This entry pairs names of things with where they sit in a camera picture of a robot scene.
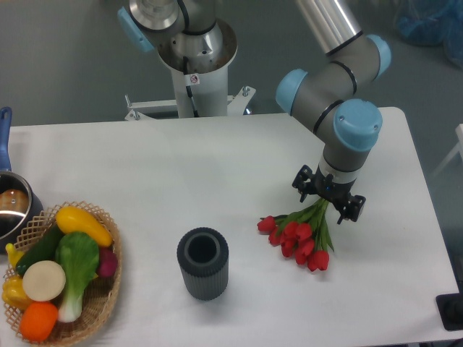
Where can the orange fruit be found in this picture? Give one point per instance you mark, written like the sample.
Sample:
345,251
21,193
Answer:
38,321

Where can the black device at table edge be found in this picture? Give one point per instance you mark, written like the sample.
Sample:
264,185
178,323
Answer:
450,310

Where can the dark green cucumber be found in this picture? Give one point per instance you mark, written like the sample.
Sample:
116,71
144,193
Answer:
43,249

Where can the woven wicker basket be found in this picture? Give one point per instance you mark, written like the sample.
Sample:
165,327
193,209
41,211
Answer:
99,297

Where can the yellow squash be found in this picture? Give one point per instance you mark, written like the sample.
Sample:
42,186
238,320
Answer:
72,219

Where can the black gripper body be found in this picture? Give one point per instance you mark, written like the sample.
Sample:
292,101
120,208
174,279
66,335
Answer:
336,193

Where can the green bok choy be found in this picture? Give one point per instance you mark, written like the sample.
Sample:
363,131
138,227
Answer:
78,255

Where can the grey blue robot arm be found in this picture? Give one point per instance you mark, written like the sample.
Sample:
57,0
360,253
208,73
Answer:
198,47

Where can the purple red radish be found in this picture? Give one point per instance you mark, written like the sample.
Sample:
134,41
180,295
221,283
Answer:
108,263

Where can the cream round radish slice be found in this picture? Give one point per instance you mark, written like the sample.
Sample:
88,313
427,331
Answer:
44,281

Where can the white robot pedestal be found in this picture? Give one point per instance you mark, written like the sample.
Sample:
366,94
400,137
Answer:
196,95

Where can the white frame at right edge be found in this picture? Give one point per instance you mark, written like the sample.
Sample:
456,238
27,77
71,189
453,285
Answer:
454,152

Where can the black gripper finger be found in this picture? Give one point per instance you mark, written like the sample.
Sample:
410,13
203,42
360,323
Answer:
303,182
350,207

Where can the blue handled saucepan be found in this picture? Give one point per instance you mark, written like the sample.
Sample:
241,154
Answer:
19,204

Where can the dark grey ribbed vase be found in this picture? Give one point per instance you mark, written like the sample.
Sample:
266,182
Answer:
203,258

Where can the blue plastic bag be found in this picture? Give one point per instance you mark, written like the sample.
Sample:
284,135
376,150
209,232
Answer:
432,23

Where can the yellow banana tip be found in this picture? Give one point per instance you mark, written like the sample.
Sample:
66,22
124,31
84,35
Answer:
14,255

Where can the red tulip bouquet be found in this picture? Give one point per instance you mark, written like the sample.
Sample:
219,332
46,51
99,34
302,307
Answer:
302,235

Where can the yellow bell pepper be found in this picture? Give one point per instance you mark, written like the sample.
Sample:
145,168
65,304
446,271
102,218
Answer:
14,295

